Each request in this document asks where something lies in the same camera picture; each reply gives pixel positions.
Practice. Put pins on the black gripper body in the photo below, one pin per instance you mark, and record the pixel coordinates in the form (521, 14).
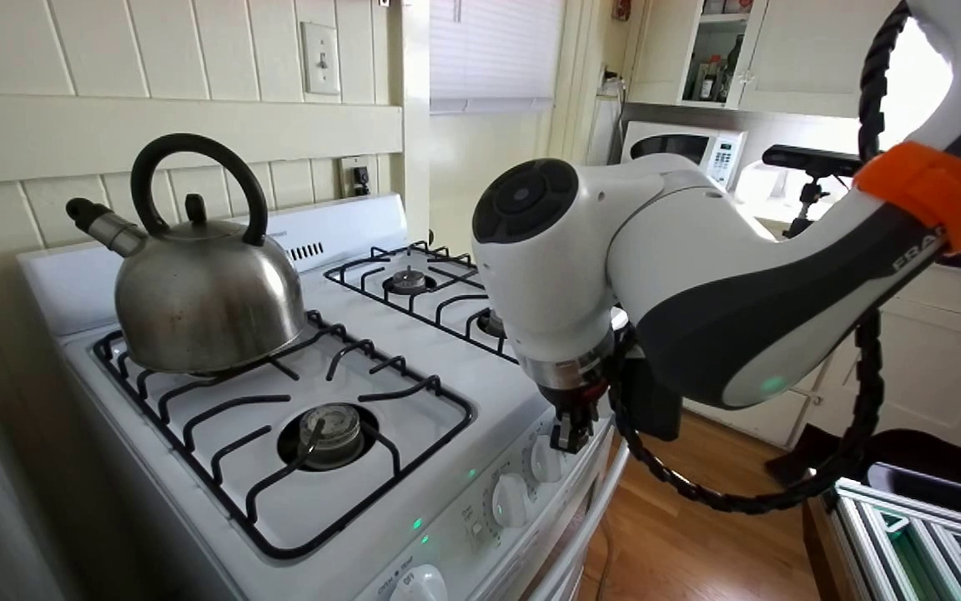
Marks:
(581, 403)

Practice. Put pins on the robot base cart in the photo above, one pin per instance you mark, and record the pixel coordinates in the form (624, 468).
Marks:
(903, 547)

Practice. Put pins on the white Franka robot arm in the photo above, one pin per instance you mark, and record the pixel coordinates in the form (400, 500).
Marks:
(567, 255)

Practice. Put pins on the white gas stove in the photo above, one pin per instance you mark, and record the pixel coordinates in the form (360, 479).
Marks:
(457, 379)

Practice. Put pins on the black stove grate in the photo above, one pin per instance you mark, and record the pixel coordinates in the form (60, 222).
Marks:
(441, 298)
(219, 403)

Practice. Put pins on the round gas burner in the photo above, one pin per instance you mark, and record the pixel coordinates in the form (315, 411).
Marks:
(329, 436)
(489, 322)
(408, 283)

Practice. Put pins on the white microwave oven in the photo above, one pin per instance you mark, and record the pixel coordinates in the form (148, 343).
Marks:
(684, 151)

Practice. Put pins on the white drawer cabinet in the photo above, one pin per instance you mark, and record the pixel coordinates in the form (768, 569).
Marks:
(935, 356)

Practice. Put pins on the black box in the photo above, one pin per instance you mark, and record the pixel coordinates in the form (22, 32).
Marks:
(949, 456)

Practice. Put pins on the white window blind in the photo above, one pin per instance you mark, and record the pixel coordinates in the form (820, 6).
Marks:
(491, 52)

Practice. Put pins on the wall power outlet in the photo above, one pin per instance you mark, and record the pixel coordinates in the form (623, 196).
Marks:
(354, 179)

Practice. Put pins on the black oblong camera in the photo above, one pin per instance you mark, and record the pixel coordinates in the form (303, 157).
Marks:
(809, 157)

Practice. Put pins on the white wall cabinet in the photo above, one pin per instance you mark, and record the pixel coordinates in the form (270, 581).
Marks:
(659, 52)

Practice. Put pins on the white light switch plate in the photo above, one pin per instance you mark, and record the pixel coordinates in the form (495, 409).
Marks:
(323, 59)

